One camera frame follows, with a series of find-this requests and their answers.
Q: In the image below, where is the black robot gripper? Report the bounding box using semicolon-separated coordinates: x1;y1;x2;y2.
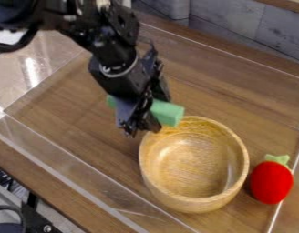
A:
88;49;171;137

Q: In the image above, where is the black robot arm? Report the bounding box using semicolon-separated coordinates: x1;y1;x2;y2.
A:
0;0;170;137

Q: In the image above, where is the brown wooden bowl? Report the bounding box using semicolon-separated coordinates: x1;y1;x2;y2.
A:
139;116;250;213

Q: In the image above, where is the black table clamp base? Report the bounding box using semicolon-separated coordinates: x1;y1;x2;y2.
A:
0;199;64;233

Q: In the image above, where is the green rectangular stick block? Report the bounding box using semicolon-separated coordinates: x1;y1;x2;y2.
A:
107;95;184;127

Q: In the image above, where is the red toy strawberry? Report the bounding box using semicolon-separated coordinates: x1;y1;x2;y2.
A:
250;154;294;205

